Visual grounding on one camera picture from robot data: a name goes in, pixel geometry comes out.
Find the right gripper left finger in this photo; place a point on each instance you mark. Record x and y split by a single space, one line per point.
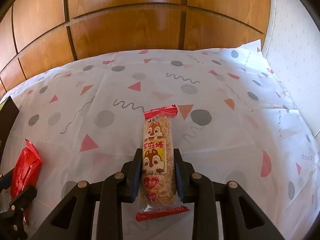
73 217

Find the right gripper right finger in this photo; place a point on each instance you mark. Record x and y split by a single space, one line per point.
241 217

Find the red foil snack bag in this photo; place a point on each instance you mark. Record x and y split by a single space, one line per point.
27 169

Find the sesame stick snack bar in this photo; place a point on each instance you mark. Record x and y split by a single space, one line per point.
158 192

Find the patterned white tablecloth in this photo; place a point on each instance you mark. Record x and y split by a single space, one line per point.
235 121

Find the gold tin box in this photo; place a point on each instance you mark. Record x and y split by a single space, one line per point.
8 114

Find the wooden wall cabinet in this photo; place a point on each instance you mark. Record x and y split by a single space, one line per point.
38 35

